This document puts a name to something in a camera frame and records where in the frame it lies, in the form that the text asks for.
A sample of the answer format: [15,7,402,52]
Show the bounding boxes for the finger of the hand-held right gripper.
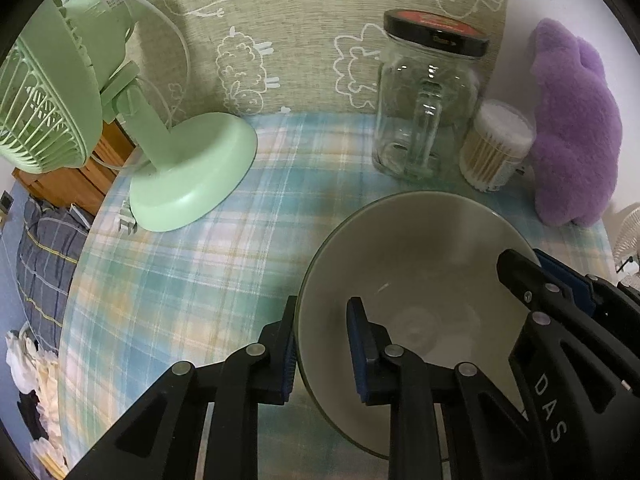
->
[496,247,640,480]
[582,272,640,351]

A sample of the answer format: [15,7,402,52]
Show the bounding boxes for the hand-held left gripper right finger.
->
[346,296,538,480]

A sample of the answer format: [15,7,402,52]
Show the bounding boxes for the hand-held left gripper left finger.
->
[65,296,300,480]

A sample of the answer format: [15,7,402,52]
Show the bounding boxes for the large floral ceramic bowl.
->
[294,190,543,458]

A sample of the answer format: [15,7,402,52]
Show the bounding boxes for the white standing fan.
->
[611,205,640,286]

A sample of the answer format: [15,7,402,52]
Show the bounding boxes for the plaid tablecloth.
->
[57,112,616,480]

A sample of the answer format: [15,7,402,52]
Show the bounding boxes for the purple plush toy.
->
[520,17,623,227]

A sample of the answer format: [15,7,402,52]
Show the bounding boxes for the clear cotton swab container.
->
[459,100,537,193]

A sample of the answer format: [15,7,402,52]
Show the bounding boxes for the green desk fan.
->
[0,0,258,232]

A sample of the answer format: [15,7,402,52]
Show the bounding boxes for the glass jar with black lid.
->
[372,9,491,183]

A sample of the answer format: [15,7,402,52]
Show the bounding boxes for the white patterned cloth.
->
[4,327,68,478]

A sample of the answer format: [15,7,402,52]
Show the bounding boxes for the blue plaid bedding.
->
[15,195,96,341]

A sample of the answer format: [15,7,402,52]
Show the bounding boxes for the wooden furniture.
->
[12,119,138,218]

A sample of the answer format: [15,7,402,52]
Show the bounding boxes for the green sheep-printed cloth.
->
[52,0,516,116]

